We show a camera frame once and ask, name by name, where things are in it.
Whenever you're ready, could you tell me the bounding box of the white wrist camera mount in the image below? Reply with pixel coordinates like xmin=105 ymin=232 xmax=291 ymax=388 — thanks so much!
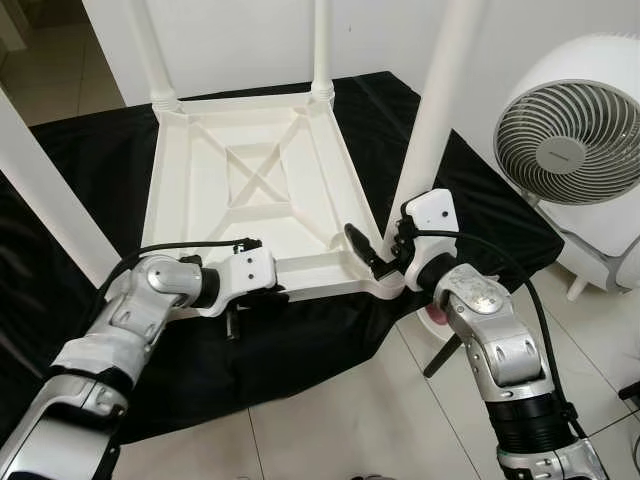
xmin=200 ymin=247 xmax=278 ymax=319
xmin=402 ymin=190 xmax=461 ymax=291

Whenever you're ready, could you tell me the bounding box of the black tablecloth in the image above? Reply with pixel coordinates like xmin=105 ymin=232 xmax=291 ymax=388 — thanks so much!
xmin=0 ymin=70 xmax=566 ymax=446

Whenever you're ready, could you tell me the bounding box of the black metal table leg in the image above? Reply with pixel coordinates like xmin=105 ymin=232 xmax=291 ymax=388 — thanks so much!
xmin=422 ymin=335 xmax=464 ymax=379

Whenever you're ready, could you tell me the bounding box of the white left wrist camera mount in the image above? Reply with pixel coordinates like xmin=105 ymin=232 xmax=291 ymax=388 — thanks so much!
xmin=200 ymin=247 xmax=278 ymax=319

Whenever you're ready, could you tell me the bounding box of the white pedestal fan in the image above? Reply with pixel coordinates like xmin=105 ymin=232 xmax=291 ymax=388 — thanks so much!
xmin=415 ymin=33 xmax=640 ymax=336

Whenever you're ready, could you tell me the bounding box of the white domed litter box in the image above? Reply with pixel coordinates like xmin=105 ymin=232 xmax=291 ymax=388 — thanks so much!
xmin=535 ymin=200 xmax=640 ymax=301

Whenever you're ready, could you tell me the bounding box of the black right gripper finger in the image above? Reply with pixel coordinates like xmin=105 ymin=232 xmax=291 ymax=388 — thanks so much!
xmin=343 ymin=224 xmax=387 ymax=281

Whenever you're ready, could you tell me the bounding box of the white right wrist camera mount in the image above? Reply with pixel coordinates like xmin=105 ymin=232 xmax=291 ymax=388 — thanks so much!
xmin=402 ymin=190 xmax=461 ymax=291

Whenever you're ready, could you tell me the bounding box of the white plastic tabletop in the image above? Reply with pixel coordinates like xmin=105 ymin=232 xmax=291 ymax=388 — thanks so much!
xmin=140 ymin=85 xmax=406 ymax=303

